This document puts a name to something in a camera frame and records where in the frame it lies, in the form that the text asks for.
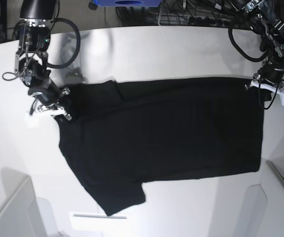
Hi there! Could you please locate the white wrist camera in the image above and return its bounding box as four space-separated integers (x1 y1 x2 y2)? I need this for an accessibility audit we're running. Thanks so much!
249 79 284 106
25 109 72 127

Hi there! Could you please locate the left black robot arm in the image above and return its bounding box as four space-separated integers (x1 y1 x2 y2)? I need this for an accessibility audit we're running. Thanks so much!
228 0 284 84

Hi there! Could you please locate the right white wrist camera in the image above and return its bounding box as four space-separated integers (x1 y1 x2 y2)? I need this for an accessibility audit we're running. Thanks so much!
25 109 72 127

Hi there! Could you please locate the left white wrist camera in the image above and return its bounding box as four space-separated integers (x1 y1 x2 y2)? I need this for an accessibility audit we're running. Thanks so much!
249 79 284 106

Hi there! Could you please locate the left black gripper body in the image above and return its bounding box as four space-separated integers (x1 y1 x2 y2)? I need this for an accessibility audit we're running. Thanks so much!
255 63 284 85

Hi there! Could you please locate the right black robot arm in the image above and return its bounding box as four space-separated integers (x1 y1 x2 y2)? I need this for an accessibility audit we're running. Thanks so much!
14 0 81 115

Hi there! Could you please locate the black T-shirt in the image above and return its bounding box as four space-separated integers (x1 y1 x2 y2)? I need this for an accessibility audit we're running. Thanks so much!
55 78 264 216

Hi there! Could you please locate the white table slot plate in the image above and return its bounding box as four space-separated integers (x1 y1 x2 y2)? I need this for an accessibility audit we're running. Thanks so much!
69 212 130 232

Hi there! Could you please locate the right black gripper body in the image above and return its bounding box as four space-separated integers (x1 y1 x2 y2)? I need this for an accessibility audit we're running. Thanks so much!
28 82 70 110

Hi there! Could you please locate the blue plastic box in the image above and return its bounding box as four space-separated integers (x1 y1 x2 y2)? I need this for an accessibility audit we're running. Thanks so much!
93 0 161 7

